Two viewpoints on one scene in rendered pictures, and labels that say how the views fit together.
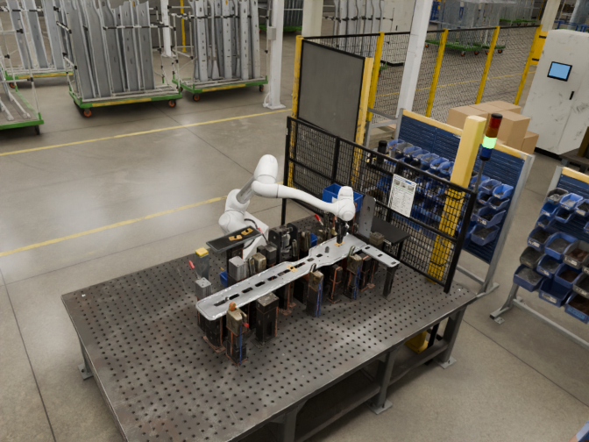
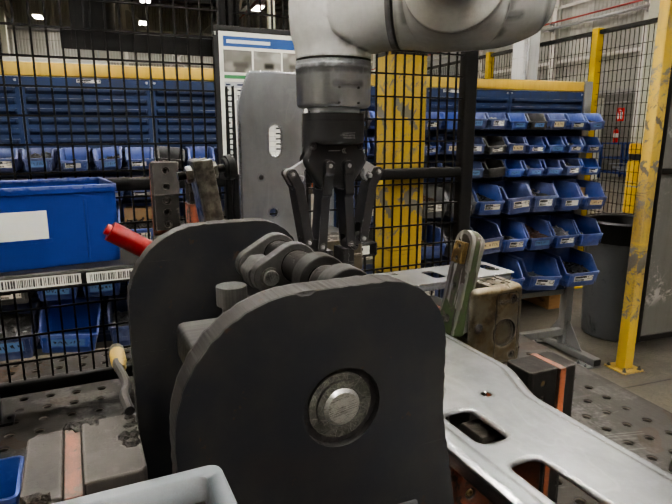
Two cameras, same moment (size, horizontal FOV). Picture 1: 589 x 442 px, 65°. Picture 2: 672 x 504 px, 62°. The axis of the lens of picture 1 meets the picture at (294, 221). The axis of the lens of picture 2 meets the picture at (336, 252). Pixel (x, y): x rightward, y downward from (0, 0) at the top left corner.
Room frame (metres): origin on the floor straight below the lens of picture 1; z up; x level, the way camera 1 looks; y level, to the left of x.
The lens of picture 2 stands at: (2.64, 0.32, 1.25)
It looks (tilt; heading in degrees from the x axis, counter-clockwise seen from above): 12 degrees down; 289
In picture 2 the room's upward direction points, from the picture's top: straight up
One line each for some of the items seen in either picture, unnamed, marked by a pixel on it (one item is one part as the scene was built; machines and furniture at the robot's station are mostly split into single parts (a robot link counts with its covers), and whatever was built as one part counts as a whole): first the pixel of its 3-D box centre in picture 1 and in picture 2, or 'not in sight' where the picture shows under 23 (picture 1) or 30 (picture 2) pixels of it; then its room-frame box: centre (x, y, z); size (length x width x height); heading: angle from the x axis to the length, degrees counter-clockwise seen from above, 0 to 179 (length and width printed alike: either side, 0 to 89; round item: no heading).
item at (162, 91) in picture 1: (122, 60); not in sight; (8.96, 3.47, 0.88); 1.91 x 1.00 x 1.76; 126
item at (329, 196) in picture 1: (342, 198); (15, 222); (3.45, -0.38, 1.09); 0.30 x 0.17 x 0.13; 50
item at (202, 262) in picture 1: (202, 281); not in sight; (2.45, 0.58, 0.92); 0.08 x 0.08 x 0.44; 44
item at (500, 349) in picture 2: (351, 276); (481, 400); (2.68, -0.44, 0.87); 0.12 x 0.09 x 0.35; 44
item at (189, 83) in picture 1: (220, 51); not in sight; (10.48, 1.88, 0.88); 1.91 x 1.01 x 1.76; 131
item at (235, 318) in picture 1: (237, 336); not in sight; (2.01, 0.29, 0.88); 0.15 x 0.11 x 0.36; 44
